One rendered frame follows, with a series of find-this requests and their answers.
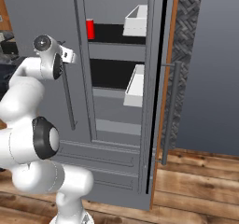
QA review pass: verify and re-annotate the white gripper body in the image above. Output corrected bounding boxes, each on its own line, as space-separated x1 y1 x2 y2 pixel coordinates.
66 47 79 65

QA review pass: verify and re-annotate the dark kitchen appliance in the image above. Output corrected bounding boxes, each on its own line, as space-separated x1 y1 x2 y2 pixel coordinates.
0 31 28 92

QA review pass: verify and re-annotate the grey open door handle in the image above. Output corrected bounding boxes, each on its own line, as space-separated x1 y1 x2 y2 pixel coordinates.
157 61 183 166

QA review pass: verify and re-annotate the grey closed door handle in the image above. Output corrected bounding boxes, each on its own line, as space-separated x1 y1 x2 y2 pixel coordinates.
57 40 77 132

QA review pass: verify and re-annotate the brown wooden side panel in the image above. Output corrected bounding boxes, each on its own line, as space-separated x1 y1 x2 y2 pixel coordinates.
148 0 181 211

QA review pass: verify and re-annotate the grey fridge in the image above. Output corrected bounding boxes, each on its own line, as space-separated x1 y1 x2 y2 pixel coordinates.
0 0 176 212

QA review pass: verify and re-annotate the red soda can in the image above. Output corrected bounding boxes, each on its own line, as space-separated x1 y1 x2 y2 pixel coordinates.
86 18 95 41

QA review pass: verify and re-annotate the brown wooden cabinet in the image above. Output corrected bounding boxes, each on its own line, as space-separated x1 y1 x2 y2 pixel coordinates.
0 0 14 33

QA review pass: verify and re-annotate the white fridge door bin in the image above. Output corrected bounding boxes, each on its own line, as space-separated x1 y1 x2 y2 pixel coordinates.
122 4 148 37
123 63 146 108

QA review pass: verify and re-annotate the grey closed fridge door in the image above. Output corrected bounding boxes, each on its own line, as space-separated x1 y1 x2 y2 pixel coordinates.
0 0 91 203

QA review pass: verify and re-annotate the grey open fridge door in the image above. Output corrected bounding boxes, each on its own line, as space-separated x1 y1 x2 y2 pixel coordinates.
138 0 176 212

